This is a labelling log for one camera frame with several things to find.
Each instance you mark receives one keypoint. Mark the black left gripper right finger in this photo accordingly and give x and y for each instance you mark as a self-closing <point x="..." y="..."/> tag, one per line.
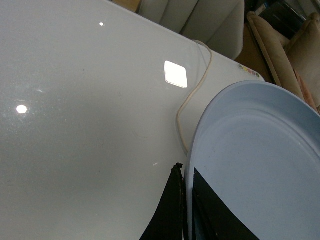
<point x="212" y="219"/>

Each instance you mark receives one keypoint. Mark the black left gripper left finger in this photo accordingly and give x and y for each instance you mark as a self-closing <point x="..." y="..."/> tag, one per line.
<point x="167" y="222"/>

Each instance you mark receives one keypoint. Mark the light blue round plate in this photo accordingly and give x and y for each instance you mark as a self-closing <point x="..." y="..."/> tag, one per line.
<point x="257" y="149"/>

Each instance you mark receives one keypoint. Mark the beige cushion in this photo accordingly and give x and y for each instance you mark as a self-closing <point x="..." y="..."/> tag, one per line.
<point x="293" y="64"/>

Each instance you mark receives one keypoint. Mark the right beige chair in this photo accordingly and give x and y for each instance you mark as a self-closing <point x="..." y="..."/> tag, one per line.
<point x="217" y="23"/>

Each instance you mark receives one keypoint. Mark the black appliance box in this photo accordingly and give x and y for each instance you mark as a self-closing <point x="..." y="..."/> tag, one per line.
<point x="286" y="16"/>

